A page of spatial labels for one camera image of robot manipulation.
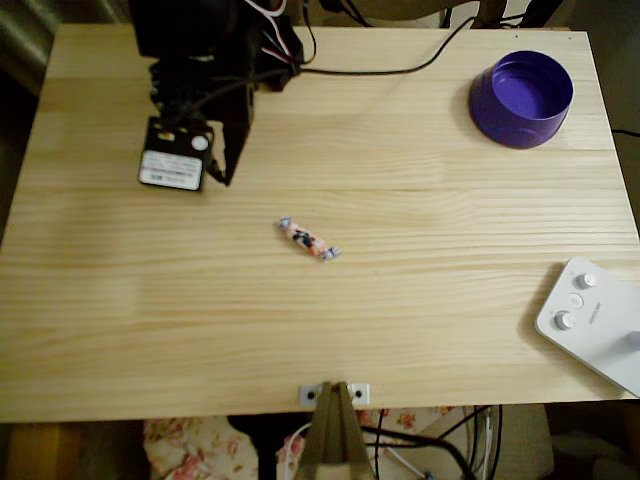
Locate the candy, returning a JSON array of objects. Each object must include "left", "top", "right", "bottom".
[{"left": 276, "top": 216, "right": 344, "bottom": 263}]

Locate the purple bowl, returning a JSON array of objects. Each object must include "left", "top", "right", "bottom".
[{"left": 467, "top": 49, "right": 576, "bottom": 150}]

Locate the floral cloth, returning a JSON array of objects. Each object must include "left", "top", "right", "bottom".
[{"left": 142, "top": 405, "right": 464, "bottom": 480}]

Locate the beige cushion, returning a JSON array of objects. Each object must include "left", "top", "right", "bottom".
[{"left": 414, "top": 404, "right": 556, "bottom": 480}]

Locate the white device with knobs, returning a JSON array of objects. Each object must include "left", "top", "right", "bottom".
[{"left": 533, "top": 256, "right": 640, "bottom": 400}]

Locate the black camera box white label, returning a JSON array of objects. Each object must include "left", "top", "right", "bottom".
[{"left": 137, "top": 116, "right": 215, "bottom": 194}]

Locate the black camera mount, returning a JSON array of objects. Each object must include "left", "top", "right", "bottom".
[{"left": 147, "top": 60, "right": 211, "bottom": 130}]

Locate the red white servo wire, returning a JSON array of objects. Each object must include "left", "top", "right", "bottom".
[{"left": 244, "top": 0, "right": 304, "bottom": 69}]

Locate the black camera cable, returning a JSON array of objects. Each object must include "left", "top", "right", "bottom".
[{"left": 189, "top": 0, "right": 481, "bottom": 109}]

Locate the black power cable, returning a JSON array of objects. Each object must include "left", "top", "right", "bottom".
[{"left": 318, "top": 0, "right": 374, "bottom": 27}]

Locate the aluminium corner bracket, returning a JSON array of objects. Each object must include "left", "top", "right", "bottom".
[{"left": 298, "top": 382, "right": 372, "bottom": 405}]

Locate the white cable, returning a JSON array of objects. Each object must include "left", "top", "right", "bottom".
[{"left": 277, "top": 422, "right": 314, "bottom": 476}]

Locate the extrusion camera post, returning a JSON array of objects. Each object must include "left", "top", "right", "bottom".
[{"left": 297, "top": 381, "right": 377, "bottom": 480}]

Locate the thick black cable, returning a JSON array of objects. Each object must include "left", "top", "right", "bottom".
[{"left": 359, "top": 404, "right": 504, "bottom": 480}]

